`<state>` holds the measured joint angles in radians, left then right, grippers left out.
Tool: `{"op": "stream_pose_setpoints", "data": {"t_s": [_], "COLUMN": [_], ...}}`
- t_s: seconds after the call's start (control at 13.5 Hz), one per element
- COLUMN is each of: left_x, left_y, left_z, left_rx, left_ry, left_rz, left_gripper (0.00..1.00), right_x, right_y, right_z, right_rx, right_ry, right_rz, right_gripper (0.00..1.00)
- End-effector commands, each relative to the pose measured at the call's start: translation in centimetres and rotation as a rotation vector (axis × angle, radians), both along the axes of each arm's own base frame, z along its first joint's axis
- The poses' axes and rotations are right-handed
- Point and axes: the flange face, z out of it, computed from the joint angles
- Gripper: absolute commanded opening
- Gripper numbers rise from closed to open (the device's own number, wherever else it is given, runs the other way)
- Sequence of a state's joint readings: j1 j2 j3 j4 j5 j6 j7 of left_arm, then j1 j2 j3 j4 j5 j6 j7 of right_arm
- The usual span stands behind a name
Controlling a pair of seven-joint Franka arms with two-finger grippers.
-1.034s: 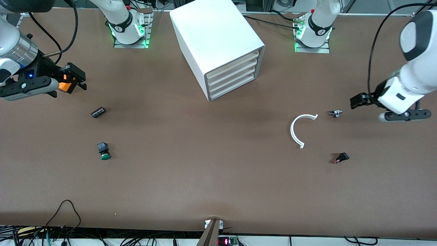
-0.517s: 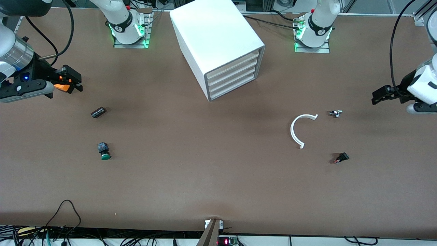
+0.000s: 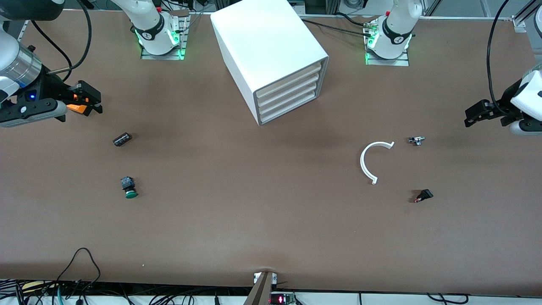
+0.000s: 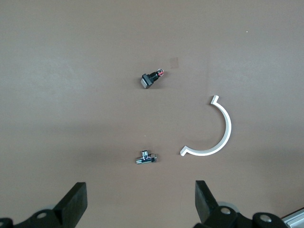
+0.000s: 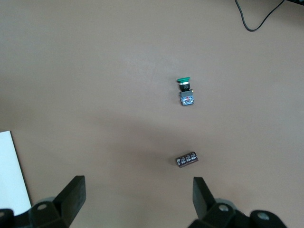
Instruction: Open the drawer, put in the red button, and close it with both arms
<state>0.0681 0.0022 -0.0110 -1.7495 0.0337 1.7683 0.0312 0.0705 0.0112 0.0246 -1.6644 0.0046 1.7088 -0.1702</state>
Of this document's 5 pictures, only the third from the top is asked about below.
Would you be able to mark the brown camera mount post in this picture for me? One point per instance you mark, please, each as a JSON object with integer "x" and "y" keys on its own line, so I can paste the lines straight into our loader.
{"x": 260, "y": 292}

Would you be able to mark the white curved plastic strip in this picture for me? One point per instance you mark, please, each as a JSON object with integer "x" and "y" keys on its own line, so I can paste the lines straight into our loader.
{"x": 362, "y": 163}

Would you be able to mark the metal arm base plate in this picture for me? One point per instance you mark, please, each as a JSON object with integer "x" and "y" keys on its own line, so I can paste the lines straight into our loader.
{"x": 163, "y": 56}
{"x": 387, "y": 62}

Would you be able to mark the orange button box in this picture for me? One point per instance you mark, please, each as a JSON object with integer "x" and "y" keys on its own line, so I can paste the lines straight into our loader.
{"x": 76, "y": 109}

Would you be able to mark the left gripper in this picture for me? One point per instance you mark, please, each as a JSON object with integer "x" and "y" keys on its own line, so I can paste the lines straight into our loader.
{"x": 505, "y": 101}

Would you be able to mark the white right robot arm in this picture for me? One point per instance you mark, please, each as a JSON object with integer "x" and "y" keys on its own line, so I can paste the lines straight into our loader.
{"x": 150, "y": 25}

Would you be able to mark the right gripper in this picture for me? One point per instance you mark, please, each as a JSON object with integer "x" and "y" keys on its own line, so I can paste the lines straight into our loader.
{"x": 51, "y": 87}

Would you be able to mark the device with red display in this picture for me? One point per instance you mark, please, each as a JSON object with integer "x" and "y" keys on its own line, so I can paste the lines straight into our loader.
{"x": 281, "y": 299}

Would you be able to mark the small metal connector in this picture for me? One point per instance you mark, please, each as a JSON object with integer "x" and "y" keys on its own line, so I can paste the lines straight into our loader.
{"x": 417, "y": 140}

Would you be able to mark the white box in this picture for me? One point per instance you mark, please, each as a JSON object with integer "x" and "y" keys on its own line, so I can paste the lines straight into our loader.
{"x": 288, "y": 90}

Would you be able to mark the black cylindrical component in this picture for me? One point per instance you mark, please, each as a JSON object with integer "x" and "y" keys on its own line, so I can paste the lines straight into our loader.
{"x": 122, "y": 139}

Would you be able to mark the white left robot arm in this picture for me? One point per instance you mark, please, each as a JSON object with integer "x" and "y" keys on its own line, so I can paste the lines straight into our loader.
{"x": 398, "y": 25}

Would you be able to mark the green push button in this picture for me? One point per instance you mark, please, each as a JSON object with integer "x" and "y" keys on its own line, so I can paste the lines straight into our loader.
{"x": 130, "y": 194}

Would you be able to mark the small black red switch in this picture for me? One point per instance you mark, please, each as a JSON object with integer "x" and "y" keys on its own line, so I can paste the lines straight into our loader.
{"x": 424, "y": 195}

